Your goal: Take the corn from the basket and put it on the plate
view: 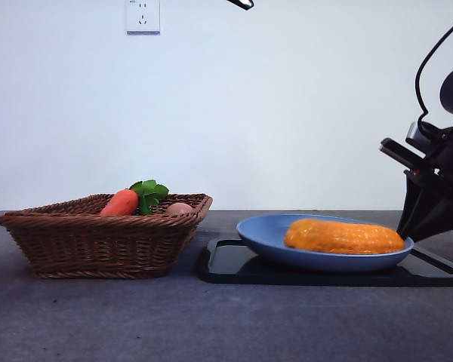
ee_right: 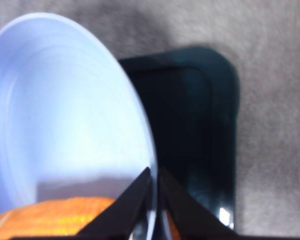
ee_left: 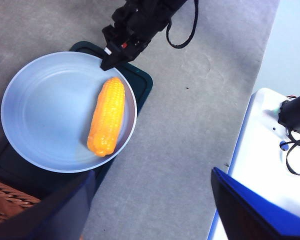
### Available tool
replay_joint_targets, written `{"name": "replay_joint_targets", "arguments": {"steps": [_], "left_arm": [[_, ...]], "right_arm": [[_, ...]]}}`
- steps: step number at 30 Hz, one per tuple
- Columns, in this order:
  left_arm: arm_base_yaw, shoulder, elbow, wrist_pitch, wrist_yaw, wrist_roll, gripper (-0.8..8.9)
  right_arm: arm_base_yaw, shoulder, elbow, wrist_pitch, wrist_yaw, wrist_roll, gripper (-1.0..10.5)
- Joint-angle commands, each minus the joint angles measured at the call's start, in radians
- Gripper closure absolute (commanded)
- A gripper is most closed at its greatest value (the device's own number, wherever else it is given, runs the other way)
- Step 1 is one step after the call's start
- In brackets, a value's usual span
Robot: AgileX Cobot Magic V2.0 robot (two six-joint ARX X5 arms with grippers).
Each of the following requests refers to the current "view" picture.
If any yellow corn cob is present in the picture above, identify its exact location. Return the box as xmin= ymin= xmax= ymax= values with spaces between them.
xmin=284 ymin=218 xmax=406 ymax=255

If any blue round plate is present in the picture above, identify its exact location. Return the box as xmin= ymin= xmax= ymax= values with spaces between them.
xmin=236 ymin=213 xmax=415 ymax=273

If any brown wicker basket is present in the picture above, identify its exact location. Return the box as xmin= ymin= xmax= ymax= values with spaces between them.
xmin=0 ymin=194 xmax=214 ymax=280

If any black glass tray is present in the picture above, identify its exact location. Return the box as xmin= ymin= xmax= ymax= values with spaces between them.
xmin=199 ymin=237 xmax=453 ymax=288

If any brown egg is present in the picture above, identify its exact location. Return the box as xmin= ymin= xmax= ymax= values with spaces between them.
xmin=165 ymin=202 xmax=194 ymax=216

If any orange carrot with green leaves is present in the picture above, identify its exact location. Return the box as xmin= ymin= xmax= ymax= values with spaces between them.
xmin=100 ymin=179 xmax=170 ymax=217

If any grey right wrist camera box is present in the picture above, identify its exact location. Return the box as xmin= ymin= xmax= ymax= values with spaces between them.
xmin=379 ymin=121 xmax=439 ymax=170

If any white wall socket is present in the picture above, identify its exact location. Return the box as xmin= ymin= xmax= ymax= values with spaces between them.
xmin=126 ymin=0 xmax=161 ymax=36

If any black camera cable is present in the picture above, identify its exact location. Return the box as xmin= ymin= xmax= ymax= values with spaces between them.
xmin=414 ymin=3 xmax=453 ymax=133

